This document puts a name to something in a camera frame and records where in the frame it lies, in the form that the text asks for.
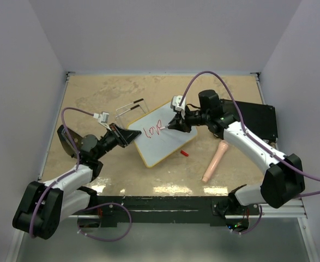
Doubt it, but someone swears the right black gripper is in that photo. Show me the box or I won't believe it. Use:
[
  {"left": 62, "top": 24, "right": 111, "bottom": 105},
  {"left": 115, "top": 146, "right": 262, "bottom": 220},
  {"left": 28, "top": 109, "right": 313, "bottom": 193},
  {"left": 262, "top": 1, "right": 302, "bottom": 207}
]
[{"left": 168, "top": 105, "right": 210, "bottom": 133}]

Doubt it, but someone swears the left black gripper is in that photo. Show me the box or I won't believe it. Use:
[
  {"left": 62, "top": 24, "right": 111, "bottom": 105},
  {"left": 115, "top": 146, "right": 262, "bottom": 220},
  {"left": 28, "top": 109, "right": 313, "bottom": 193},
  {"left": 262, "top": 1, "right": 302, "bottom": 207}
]
[{"left": 95, "top": 123, "right": 141, "bottom": 160}]

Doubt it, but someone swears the red marker cap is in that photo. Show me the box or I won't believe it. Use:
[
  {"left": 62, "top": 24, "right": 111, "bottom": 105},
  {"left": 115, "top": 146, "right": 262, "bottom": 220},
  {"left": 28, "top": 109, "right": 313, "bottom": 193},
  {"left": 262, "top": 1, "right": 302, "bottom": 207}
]
[{"left": 180, "top": 150, "right": 189, "bottom": 157}]

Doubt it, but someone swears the yellow framed whiteboard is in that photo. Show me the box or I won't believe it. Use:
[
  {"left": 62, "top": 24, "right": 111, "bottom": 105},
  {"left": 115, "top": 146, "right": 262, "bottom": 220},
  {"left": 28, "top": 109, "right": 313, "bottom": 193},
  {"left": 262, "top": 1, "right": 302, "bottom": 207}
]
[{"left": 127, "top": 102, "right": 197, "bottom": 168}]

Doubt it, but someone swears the wire whiteboard stand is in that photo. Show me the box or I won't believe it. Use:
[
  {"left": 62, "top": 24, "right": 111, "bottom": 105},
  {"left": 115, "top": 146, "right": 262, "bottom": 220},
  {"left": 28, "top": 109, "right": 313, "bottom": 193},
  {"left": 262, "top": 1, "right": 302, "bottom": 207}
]
[{"left": 114, "top": 98, "right": 150, "bottom": 127}]

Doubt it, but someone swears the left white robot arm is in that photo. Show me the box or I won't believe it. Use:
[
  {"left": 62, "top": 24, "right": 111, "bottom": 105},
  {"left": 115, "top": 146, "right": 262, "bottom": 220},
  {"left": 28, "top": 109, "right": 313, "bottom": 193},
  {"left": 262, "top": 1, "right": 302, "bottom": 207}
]
[{"left": 12, "top": 123, "right": 141, "bottom": 240}]

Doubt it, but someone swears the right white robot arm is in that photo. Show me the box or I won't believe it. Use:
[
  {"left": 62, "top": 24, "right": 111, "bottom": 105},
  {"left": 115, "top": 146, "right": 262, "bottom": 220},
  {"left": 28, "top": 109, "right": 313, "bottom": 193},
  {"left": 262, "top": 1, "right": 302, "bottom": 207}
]
[{"left": 167, "top": 90, "right": 305, "bottom": 215}]

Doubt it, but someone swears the pink toy microphone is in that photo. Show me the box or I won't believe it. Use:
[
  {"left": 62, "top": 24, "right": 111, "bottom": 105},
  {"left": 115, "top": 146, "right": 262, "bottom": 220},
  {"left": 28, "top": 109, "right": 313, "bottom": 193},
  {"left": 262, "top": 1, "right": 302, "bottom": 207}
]
[{"left": 201, "top": 140, "right": 229, "bottom": 183}]

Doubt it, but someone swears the black hard case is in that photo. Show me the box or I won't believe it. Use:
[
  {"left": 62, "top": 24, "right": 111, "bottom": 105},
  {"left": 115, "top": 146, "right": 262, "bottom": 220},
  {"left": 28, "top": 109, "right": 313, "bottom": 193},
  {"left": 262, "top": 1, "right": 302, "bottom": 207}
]
[{"left": 236, "top": 101, "right": 278, "bottom": 145}]

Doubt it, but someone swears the black base bar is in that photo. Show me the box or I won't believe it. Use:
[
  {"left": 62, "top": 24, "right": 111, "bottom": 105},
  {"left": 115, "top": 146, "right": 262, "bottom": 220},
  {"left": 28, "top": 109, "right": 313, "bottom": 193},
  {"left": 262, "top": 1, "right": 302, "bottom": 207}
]
[{"left": 75, "top": 196, "right": 259, "bottom": 227}]

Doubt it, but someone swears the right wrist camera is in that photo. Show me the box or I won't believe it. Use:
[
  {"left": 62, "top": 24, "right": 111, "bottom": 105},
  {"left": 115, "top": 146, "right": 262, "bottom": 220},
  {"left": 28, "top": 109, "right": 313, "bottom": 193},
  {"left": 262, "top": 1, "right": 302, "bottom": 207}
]
[{"left": 170, "top": 96, "right": 186, "bottom": 112}]

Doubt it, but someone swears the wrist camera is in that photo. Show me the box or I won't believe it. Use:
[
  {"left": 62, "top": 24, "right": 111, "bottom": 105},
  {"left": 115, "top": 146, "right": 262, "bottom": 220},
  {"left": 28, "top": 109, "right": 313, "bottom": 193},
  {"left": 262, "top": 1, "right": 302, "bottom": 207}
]
[
  {"left": 93, "top": 112, "right": 111, "bottom": 130},
  {"left": 170, "top": 96, "right": 186, "bottom": 112}
]

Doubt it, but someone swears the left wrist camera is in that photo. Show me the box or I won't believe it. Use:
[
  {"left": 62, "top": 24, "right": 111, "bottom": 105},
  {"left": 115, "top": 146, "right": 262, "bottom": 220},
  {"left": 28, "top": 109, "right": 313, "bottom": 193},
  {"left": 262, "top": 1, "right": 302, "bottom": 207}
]
[{"left": 93, "top": 112, "right": 111, "bottom": 130}]

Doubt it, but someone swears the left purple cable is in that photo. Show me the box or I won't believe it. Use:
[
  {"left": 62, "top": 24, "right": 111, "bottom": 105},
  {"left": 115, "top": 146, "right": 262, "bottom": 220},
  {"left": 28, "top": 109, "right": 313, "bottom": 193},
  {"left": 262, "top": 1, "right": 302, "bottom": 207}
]
[{"left": 28, "top": 107, "right": 96, "bottom": 238}]

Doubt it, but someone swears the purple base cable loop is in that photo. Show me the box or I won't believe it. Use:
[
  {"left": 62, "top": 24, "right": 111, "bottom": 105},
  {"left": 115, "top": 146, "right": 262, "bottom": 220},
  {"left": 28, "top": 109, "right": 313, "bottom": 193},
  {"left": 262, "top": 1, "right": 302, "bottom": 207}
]
[{"left": 77, "top": 203, "right": 133, "bottom": 243}]

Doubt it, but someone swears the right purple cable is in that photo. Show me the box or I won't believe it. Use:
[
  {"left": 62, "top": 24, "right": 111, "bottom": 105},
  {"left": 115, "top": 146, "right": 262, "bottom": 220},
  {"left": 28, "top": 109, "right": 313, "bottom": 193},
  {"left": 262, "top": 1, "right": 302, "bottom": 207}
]
[{"left": 180, "top": 70, "right": 320, "bottom": 199}]

